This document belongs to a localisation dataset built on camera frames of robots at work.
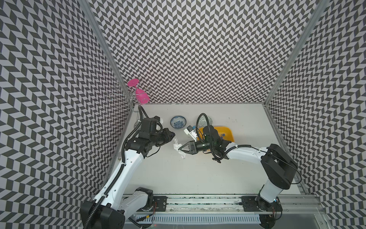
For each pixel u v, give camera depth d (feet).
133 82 2.90
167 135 2.15
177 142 2.47
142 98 3.13
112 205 1.24
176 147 2.41
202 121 3.45
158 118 2.35
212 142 2.12
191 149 2.27
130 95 2.68
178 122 3.45
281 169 1.50
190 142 2.30
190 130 2.36
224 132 3.27
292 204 2.47
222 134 3.25
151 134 1.89
